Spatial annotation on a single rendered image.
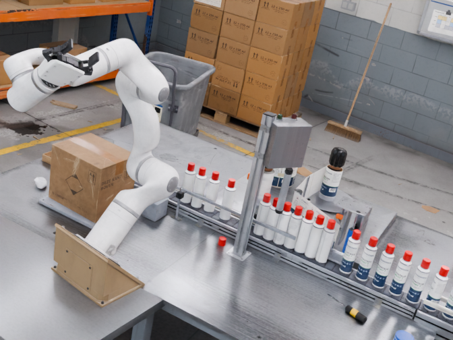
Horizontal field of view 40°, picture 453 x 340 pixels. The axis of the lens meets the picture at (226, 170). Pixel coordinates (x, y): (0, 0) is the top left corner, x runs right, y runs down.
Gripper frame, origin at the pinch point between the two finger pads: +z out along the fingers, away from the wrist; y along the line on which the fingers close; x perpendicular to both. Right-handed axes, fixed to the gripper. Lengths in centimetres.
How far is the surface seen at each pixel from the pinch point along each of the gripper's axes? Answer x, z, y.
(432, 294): -60, 21, -155
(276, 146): 2, -4, -99
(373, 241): -36, 8, -141
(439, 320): -70, 20, -159
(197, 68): 213, -174, -279
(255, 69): 235, -157, -351
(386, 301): -59, 3, -152
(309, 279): -43, -23, -137
